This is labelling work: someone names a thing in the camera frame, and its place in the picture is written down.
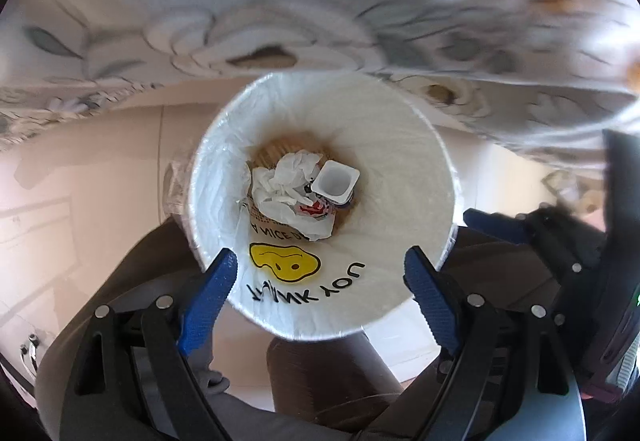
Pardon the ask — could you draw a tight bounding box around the white plastic bag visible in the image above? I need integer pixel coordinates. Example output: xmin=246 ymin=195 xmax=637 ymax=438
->
xmin=250 ymin=150 xmax=335 ymax=241

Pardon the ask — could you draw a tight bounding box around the white trash bin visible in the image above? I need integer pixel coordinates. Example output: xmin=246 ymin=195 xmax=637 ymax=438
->
xmin=176 ymin=73 xmax=458 ymax=341

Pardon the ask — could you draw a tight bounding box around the grey trousers left leg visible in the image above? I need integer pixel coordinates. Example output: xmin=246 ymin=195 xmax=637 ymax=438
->
xmin=36 ymin=220 xmax=401 ymax=440

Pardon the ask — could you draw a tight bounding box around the white yogurt cup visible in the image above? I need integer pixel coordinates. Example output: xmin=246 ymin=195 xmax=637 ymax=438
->
xmin=310 ymin=160 xmax=360 ymax=206

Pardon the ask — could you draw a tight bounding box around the floral bed quilt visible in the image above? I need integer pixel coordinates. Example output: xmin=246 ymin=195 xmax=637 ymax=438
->
xmin=1 ymin=0 xmax=639 ymax=172

